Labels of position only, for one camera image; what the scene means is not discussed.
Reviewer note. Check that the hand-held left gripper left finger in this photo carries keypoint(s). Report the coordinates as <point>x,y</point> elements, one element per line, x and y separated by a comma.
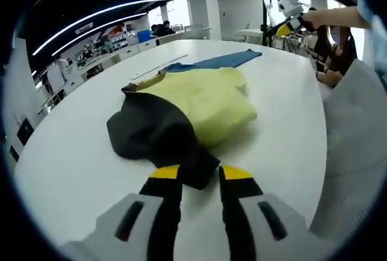
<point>121,230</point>

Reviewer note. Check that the grey mesh chair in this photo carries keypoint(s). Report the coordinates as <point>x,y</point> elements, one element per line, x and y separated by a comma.
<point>196,31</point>

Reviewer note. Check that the black chair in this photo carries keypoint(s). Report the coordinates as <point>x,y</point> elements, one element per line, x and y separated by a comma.
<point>24,131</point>

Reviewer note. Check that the white flat strip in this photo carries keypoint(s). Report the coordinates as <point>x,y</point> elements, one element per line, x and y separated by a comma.
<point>157,67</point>

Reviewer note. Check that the row of white cabinets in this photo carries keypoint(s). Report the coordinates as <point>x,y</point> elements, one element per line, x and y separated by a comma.
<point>127,52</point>

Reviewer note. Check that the white pillar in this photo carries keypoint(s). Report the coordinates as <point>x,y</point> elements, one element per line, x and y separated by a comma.
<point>205,10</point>

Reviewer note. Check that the white board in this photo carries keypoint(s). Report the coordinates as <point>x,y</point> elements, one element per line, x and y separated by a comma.
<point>56,76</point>

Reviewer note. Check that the person's grey clothing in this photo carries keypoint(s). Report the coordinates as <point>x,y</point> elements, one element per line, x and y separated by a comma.
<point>353,137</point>

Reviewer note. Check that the yellow garment with dark sleeves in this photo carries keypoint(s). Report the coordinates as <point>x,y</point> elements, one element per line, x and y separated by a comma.
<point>211,98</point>

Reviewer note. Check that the blue storage bin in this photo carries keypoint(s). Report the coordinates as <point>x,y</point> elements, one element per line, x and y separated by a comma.
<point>144,36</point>

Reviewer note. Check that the person's right hand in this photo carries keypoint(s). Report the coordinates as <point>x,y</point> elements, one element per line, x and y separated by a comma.
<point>314,19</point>

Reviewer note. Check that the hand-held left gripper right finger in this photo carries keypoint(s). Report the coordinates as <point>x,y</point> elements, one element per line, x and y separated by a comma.
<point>287,243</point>

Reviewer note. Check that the white background table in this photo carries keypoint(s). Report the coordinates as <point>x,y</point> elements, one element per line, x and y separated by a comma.
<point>248,33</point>

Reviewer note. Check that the ceiling light strip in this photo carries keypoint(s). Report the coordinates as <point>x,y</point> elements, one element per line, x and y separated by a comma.
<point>96,30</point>
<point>90,16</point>

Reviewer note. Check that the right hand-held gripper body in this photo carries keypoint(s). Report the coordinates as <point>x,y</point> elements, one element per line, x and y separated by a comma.
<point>290,5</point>

